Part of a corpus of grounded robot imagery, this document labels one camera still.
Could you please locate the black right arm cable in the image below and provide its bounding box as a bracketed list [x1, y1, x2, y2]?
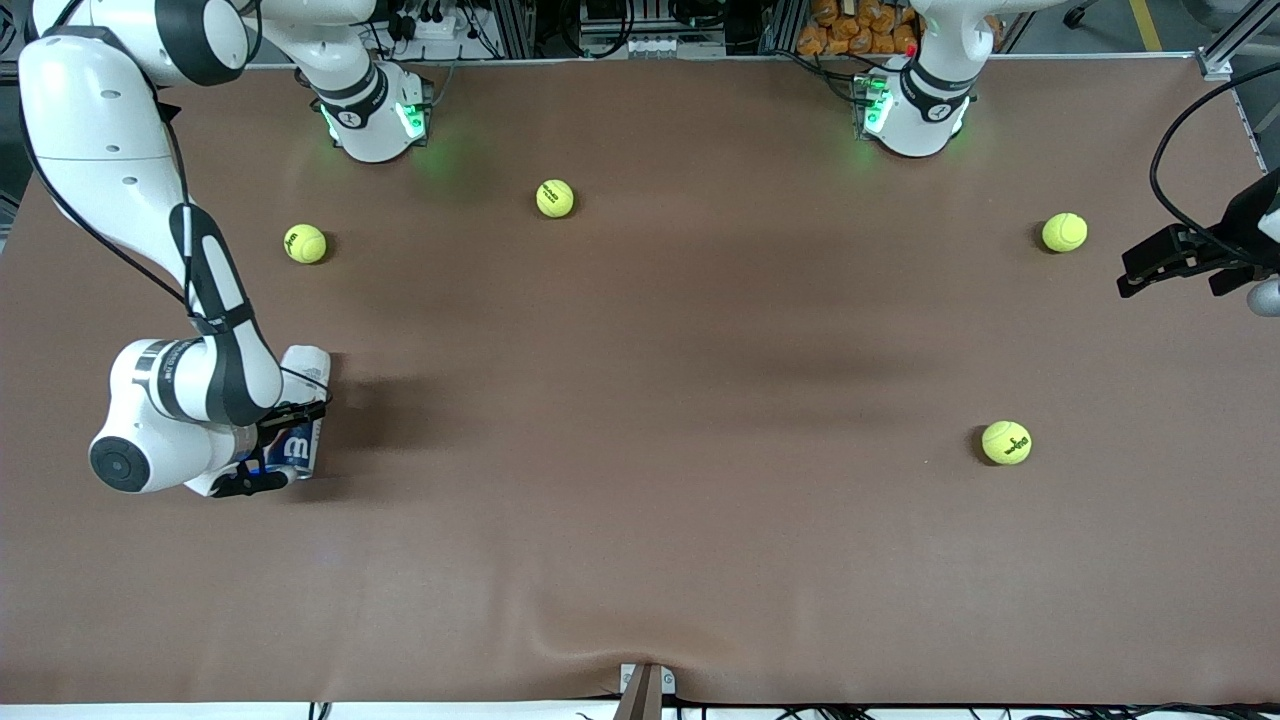
[18, 95, 332, 403]

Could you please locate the bag of orange items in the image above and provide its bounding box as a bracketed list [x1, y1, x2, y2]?
[797, 0, 926, 57]

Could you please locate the brown camera support bar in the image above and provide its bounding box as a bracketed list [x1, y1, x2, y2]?
[612, 664, 665, 720]

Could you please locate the white connector block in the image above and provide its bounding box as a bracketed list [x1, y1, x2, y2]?
[580, 34, 727, 60]

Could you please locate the white blue tennis ball can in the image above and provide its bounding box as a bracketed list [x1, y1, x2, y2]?
[262, 345, 332, 478]

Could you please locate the aluminium frame post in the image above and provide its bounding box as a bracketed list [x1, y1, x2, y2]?
[764, 0, 807, 56]
[494, 0, 537, 59]

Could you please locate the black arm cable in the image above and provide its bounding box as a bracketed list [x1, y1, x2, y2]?
[18, 95, 332, 403]
[1148, 74, 1280, 263]

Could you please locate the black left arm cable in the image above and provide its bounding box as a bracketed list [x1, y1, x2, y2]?
[1148, 74, 1280, 263]

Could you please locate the white power strip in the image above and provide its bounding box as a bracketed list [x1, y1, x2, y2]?
[395, 10, 471, 43]

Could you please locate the aluminium frame profile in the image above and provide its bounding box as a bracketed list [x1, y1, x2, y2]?
[1195, 0, 1280, 81]

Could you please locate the white metal bracket plate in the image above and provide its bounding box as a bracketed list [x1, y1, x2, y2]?
[619, 663, 678, 696]

